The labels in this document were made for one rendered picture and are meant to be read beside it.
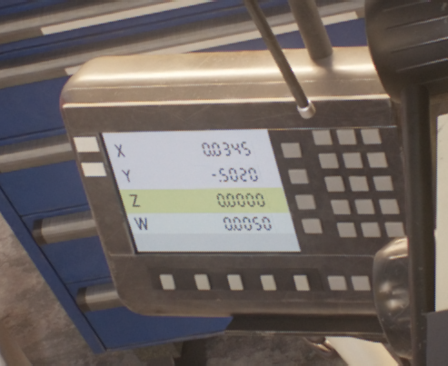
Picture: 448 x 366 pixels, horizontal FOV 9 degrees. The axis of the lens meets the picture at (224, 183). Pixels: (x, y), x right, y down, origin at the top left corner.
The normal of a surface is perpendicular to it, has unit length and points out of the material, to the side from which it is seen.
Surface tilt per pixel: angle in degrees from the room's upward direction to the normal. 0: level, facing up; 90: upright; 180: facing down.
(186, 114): 71
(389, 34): 41
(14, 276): 0
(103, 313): 90
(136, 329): 90
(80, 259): 90
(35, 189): 90
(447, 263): 0
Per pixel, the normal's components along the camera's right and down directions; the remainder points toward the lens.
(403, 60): -0.22, 0.37
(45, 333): -0.36, -0.65
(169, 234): -0.40, 0.50
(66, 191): -0.11, 0.75
